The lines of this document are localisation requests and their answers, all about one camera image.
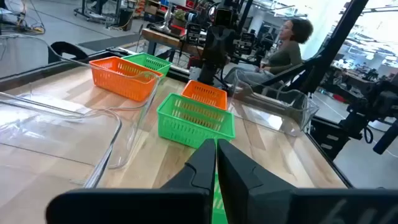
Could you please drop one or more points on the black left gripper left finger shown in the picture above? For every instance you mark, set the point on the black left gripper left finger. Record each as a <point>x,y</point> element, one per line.
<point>186,202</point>

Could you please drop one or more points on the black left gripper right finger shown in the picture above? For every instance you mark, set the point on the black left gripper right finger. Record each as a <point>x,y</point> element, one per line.
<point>248,199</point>

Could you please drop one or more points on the orange plastic basket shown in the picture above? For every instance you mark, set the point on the orange plastic basket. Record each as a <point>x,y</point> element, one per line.
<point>115,84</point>
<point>217,101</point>

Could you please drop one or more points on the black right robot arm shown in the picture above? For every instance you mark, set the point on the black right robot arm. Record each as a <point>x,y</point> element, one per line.
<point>217,46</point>

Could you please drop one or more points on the green plastic basket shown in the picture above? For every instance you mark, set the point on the green plastic basket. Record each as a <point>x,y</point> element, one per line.
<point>158,67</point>
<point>219,202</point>
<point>174,130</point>

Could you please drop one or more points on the right clear plastic bin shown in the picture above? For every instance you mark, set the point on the right clear plastic bin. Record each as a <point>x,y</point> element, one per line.
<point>273,109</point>

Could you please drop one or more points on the clear plastic bin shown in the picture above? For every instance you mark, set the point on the clear plastic bin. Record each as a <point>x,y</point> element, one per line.
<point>273,109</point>
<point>62,137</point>

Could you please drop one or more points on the left clear plastic bin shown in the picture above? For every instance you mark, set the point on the left clear plastic bin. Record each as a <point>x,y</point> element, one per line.
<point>62,137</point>

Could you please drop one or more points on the seated person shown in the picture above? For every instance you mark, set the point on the seated person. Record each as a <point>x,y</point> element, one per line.
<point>286,57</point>

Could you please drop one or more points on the black control box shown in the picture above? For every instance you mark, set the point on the black control box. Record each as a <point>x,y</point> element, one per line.
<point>193,34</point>
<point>245,43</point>

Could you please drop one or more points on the cluttered workbench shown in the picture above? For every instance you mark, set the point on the cluttered workbench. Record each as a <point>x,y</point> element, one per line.
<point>351,77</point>

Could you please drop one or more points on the wooden workbench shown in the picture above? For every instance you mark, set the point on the wooden workbench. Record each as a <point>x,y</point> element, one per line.
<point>168,39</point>

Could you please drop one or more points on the black robot station equipment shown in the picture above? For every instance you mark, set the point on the black robot station equipment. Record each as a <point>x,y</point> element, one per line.
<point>382,102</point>

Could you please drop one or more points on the red box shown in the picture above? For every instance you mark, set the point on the red box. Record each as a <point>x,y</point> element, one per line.
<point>177,29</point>

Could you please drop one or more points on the black floor mat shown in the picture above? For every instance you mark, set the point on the black floor mat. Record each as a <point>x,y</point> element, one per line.
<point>109,42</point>

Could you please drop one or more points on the silver table lamp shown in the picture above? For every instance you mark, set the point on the silver table lamp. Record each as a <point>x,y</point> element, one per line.
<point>167,21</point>

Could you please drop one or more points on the black waste bin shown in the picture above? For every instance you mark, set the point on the black waste bin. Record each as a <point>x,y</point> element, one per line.
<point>125,19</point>

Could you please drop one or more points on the black rolling cart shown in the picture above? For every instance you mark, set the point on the black rolling cart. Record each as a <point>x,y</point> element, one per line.
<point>90,11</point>

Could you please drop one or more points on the black diagonal frame post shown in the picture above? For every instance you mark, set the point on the black diagonal frame post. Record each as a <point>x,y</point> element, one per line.
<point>329,49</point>

